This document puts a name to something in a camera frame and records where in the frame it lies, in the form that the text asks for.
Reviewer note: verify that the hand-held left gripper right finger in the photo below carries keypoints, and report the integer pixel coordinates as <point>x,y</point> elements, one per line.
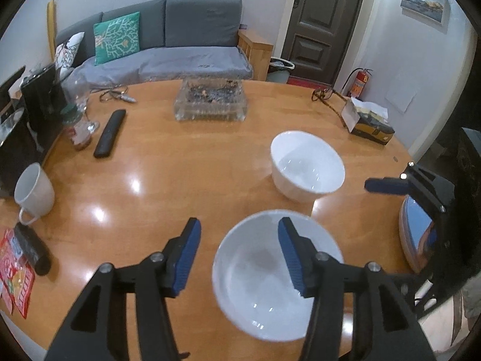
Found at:
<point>291,255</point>

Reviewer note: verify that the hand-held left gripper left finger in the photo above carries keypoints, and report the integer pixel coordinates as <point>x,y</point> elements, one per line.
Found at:
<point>186,259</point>

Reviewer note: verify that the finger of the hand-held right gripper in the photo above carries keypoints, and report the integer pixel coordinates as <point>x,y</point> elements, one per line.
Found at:
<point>442,240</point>
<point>387,186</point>

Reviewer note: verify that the blue plate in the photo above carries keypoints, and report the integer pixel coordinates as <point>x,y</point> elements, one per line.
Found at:
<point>415,225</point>

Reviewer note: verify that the white bowl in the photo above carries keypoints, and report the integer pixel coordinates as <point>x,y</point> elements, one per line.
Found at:
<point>248,278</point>
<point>304,165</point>

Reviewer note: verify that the tissue box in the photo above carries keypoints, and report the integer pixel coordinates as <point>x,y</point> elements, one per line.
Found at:
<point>372,128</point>

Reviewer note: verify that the red fire extinguisher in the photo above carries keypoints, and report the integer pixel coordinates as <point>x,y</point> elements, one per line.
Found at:
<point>359,84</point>

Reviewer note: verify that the black remote control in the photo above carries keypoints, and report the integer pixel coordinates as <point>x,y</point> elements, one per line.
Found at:
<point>109,133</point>

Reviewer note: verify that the small black cylinder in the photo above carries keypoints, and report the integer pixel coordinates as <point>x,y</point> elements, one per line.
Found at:
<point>34,250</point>

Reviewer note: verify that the grey trash bin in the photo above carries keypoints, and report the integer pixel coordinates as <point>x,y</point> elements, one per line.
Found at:
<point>280,71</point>

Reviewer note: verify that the glass ashtray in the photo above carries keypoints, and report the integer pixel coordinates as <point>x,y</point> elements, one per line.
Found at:
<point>210,101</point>

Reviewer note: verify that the white mug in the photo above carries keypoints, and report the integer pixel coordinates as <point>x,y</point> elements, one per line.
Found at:
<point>35,191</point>

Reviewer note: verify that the red snack packet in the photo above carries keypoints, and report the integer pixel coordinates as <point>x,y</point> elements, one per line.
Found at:
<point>20,285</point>

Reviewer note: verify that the spice jar with green lid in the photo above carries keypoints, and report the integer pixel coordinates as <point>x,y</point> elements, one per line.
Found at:
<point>77,131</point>

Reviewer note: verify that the dark brown door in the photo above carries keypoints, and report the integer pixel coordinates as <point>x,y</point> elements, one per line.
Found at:
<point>323,26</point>

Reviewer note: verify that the small red white sachet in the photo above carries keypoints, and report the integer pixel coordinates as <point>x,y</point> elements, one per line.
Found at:
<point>5,297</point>

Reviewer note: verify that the white framed mountain painting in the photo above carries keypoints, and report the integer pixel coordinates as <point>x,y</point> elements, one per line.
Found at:
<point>424,2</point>

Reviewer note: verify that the grey sofa cover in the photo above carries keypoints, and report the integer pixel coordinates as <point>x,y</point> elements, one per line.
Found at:
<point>169,64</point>

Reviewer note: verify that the black electric kettle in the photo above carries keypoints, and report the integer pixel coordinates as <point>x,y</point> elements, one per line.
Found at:
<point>15,158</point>

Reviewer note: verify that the wine glass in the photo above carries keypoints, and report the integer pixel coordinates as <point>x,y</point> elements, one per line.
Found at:
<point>79,90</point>

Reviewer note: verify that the black tea machine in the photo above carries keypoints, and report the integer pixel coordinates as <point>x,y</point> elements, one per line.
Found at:
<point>41,97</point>

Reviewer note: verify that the teal patterned cushion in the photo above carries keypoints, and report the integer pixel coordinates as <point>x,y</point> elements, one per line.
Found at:
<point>116,37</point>

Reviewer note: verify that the grey wooden sofa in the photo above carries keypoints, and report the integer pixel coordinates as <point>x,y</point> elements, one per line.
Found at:
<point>203,22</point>

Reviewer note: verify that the white patterned cushion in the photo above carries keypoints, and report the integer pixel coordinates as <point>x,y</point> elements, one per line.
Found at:
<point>69,50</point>

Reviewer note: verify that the wooden plank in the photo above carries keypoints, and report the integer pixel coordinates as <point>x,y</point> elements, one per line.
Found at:
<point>50,30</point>

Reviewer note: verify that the white wall panel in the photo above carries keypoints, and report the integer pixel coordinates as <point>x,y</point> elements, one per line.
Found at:
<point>400,90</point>

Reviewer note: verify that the tortoise frame glasses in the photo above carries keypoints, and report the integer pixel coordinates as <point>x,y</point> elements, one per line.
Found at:
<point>318,94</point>

